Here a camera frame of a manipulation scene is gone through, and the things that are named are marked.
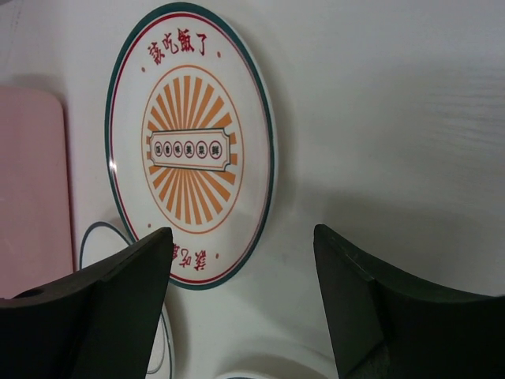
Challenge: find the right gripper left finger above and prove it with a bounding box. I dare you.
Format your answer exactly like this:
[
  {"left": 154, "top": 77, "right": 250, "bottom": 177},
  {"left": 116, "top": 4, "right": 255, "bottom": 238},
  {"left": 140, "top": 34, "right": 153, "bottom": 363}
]
[{"left": 1, "top": 227, "right": 174, "bottom": 378}]

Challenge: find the pink white dish rack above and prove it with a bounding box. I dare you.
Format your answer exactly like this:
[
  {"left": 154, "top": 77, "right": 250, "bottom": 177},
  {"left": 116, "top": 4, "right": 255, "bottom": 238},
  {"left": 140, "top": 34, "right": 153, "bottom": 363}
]
[{"left": 1, "top": 85, "right": 73, "bottom": 298}]

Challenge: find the white plate quatrefoil motif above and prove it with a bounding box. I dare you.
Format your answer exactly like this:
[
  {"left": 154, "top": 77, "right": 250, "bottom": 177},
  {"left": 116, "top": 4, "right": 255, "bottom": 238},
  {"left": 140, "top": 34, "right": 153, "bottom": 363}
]
[{"left": 78, "top": 221, "right": 175, "bottom": 378}]

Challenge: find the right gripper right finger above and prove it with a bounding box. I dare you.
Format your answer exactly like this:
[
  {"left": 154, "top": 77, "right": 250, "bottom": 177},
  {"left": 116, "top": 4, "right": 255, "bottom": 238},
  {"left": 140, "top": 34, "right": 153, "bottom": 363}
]
[{"left": 313, "top": 224, "right": 504, "bottom": 378}]

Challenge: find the green red rimmed plate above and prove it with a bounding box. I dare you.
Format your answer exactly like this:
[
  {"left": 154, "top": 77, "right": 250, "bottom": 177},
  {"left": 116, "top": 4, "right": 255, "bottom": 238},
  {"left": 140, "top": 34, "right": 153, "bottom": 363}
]
[{"left": 215, "top": 353, "right": 340, "bottom": 379}]

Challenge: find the orange sunburst plate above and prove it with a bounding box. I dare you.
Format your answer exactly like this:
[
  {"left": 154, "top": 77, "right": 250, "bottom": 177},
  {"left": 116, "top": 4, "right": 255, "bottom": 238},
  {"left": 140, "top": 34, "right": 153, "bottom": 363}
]
[{"left": 104, "top": 2, "right": 278, "bottom": 291}]

